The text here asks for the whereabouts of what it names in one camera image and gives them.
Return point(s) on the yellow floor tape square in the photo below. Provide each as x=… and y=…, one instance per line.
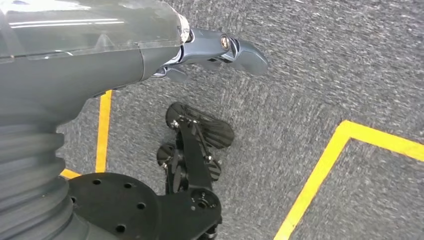
x=318, y=175

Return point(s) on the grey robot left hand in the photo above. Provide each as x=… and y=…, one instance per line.
x=82, y=66

